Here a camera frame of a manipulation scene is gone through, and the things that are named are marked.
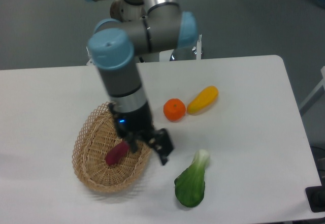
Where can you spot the purple sweet potato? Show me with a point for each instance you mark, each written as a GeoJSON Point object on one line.
{"type": "Point", "coordinates": [116, 153]}

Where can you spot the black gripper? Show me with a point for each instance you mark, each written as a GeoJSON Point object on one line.
{"type": "Point", "coordinates": [127, 124]}

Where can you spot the woven wicker basket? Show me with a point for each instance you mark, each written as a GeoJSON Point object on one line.
{"type": "Point", "coordinates": [101, 160]}

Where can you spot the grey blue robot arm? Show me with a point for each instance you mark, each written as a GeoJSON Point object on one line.
{"type": "Point", "coordinates": [115, 47]}

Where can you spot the black box at edge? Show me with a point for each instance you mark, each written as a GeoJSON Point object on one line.
{"type": "Point", "coordinates": [315, 196]}

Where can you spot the yellow mango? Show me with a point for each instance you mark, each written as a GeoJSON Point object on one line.
{"type": "Point", "coordinates": [203, 100]}

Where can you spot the orange tangerine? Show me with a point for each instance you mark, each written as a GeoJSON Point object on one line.
{"type": "Point", "coordinates": [174, 109]}

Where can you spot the green bok choy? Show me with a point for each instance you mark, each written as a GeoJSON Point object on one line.
{"type": "Point", "coordinates": [190, 184]}

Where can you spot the white table leg frame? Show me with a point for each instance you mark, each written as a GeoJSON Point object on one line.
{"type": "Point", "coordinates": [316, 93]}

